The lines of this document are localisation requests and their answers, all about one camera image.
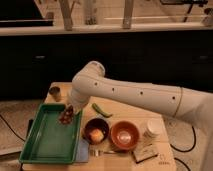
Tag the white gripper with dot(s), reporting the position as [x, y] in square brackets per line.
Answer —
[77, 102]

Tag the dark red grape bunch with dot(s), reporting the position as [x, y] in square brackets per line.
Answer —
[66, 116]

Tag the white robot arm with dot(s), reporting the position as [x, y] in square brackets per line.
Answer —
[191, 106]

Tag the green plastic tray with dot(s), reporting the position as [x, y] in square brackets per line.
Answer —
[49, 141]

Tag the green chili pepper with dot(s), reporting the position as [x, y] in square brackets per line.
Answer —
[100, 111]

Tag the brown cup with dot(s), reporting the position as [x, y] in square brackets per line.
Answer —
[55, 93]

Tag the dark brown bowl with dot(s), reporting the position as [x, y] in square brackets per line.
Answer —
[96, 123]

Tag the yellow round fruit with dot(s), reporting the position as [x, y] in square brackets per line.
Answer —
[96, 135]

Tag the metal fork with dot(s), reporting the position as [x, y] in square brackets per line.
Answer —
[97, 152]

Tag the orange clay bowl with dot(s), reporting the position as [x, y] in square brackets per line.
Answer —
[124, 135]

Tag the white paper cup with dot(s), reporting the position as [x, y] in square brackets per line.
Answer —
[152, 130]

